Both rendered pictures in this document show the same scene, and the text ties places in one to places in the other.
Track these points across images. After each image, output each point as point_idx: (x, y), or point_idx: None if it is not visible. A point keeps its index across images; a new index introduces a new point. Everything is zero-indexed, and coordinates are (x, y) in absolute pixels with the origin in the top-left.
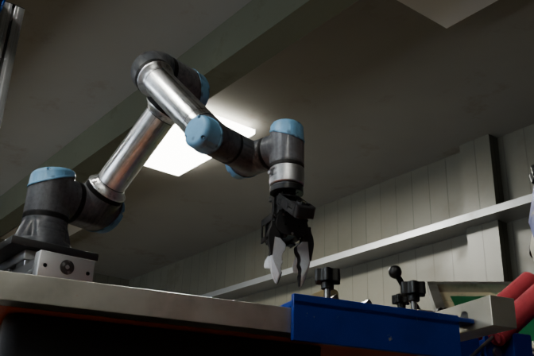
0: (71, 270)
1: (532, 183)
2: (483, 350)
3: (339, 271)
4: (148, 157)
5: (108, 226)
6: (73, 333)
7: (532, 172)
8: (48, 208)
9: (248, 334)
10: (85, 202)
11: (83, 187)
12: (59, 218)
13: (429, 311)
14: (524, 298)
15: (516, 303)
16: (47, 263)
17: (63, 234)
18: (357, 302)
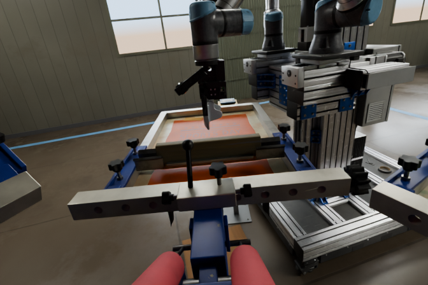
0: (290, 74)
1: (4, 141)
2: (196, 278)
3: (126, 142)
4: None
5: (360, 23)
6: None
7: (0, 133)
8: (314, 30)
9: None
10: (334, 16)
11: (335, 6)
12: (319, 34)
13: (110, 179)
14: (133, 282)
15: (144, 272)
16: (283, 72)
17: (320, 43)
18: (125, 158)
